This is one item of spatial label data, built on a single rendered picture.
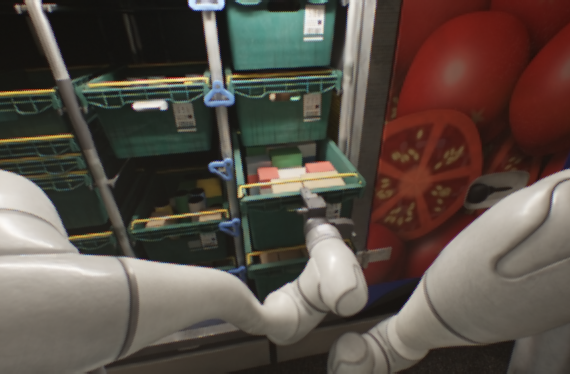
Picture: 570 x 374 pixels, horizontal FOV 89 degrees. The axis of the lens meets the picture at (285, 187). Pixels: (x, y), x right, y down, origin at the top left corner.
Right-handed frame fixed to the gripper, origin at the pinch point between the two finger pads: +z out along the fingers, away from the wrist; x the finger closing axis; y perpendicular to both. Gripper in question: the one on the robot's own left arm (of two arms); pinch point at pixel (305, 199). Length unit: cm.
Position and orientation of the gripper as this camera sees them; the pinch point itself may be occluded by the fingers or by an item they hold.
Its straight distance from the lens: 90.2
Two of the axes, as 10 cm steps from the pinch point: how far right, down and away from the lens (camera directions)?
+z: -1.9, -5.2, 8.3
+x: 0.2, 8.4, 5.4
